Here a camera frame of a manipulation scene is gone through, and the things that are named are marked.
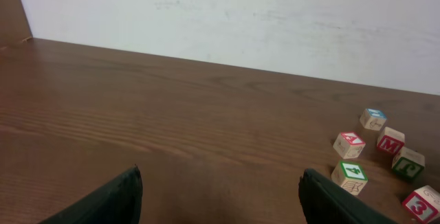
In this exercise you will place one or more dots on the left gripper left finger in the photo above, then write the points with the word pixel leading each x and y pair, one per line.
pixel 117 201

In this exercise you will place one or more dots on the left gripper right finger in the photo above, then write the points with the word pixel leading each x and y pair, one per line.
pixel 325 202

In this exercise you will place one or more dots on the blue-edged number 3 block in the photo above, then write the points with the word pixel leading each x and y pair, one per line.
pixel 423 204

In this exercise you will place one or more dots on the green 4 wooden block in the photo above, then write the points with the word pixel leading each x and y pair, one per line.
pixel 349 176

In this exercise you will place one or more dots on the red A wooden block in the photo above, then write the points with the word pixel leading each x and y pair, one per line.
pixel 348 145

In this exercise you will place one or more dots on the red M wooden block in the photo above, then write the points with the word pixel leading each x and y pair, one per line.
pixel 390 141

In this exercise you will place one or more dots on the green J wooden block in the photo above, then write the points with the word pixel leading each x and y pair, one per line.
pixel 408 164

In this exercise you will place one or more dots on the blue-top wooden block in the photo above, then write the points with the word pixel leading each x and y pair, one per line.
pixel 373 119

